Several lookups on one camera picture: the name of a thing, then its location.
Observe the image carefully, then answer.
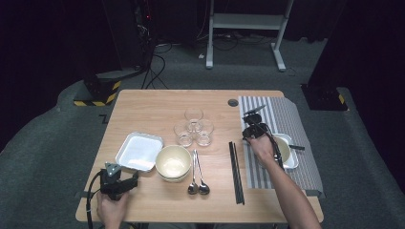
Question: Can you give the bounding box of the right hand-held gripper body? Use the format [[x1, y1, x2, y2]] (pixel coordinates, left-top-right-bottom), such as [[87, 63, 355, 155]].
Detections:
[[241, 104, 269, 138]]

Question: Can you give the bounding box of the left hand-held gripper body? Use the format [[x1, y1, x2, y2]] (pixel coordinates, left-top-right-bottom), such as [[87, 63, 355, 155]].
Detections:
[[99, 161, 130, 201]]

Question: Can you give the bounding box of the white square tray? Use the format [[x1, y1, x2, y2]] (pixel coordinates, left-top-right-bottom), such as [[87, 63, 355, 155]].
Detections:
[[273, 133, 300, 170], [115, 132, 164, 173]]

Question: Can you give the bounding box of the cream ceramic bowl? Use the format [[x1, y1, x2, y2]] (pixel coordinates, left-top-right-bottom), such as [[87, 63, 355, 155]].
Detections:
[[276, 135, 291, 163], [159, 171, 191, 183], [155, 144, 193, 179]]

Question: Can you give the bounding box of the bundle of black chopsticks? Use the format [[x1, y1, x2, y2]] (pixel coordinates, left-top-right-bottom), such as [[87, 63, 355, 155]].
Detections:
[[228, 141, 245, 205]]

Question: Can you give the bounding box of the person's right hand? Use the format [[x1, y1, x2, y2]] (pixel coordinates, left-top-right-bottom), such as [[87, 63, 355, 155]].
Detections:
[[246, 135, 278, 167]]

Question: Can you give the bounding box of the person's left hand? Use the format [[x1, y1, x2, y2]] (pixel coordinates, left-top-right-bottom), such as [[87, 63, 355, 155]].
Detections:
[[96, 192, 130, 229]]

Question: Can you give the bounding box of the grey striped placemat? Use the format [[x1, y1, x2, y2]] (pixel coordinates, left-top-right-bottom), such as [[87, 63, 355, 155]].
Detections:
[[238, 94, 324, 192]]

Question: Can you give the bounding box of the clear glass cup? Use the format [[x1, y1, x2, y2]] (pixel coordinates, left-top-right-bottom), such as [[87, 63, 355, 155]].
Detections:
[[173, 121, 196, 148], [184, 107, 204, 132], [194, 118, 215, 148]]

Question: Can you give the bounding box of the silver metal spoon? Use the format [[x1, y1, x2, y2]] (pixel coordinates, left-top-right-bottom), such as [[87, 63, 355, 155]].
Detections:
[[186, 149, 199, 196], [194, 149, 211, 196]]

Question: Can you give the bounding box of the black stand with hazard stripes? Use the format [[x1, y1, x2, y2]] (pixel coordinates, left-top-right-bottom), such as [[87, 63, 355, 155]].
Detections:
[[73, 72, 122, 108], [300, 83, 349, 112]]

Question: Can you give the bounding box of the black equipment tower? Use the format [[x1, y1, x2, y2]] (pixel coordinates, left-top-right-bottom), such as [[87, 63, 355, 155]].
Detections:
[[132, 0, 157, 71]]

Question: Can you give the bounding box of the right hand-held gripper cable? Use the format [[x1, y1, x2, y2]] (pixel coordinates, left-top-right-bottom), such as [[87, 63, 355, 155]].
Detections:
[[266, 124, 286, 170]]

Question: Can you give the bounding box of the hand-held gripper cable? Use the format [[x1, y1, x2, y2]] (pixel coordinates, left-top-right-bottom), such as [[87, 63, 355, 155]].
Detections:
[[85, 173, 103, 229], [266, 124, 286, 170]]

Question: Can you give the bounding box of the left hand-held gripper cable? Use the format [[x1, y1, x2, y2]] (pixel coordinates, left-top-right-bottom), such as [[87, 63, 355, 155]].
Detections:
[[85, 173, 103, 229]]

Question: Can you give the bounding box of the cable bundle under desk frame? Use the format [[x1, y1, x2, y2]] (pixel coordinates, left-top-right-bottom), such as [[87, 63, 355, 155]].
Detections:
[[197, 30, 275, 52]]

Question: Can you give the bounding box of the white metal desk frame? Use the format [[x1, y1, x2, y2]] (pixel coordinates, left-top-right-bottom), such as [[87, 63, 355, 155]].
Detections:
[[205, 0, 295, 73]]

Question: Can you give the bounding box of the black floor cable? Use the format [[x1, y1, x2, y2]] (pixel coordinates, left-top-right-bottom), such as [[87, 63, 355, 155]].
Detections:
[[140, 53, 170, 91]]

